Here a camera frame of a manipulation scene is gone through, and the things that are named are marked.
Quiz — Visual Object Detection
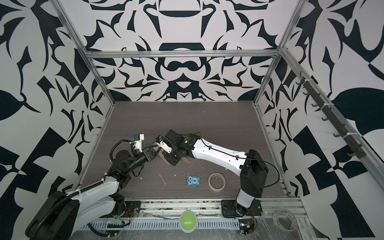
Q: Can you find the white remote control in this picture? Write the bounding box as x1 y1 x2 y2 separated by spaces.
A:
159 150 171 165

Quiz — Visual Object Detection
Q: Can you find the beige battery cover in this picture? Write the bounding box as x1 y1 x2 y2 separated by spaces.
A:
181 157 189 164

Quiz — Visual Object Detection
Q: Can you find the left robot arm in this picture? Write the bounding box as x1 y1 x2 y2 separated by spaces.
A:
25 140 160 240

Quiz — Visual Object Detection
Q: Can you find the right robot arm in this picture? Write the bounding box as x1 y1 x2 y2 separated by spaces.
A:
156 130 273 210

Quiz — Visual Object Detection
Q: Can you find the blue owl figure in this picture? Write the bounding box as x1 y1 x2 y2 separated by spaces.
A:
187 176 200 187

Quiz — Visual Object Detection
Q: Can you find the green push button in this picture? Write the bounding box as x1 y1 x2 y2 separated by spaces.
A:
179 210 198 233

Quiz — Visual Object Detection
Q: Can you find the small circuit board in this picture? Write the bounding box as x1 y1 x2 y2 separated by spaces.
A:
239 220 255 235

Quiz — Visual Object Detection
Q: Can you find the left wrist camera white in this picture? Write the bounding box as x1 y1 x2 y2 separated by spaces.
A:
131 134 145 153

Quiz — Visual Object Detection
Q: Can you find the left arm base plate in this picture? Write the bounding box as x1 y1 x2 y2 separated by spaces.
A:
105 201 141 218

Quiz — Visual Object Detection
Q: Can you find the slotted cable duct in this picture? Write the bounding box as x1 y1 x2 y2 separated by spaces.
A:
91 219 240 231

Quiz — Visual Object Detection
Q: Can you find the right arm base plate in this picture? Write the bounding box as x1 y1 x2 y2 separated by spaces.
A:
221 199 263 218

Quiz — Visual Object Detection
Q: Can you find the aluminium frame rail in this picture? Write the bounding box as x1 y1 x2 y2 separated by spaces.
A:
85 50 278 59

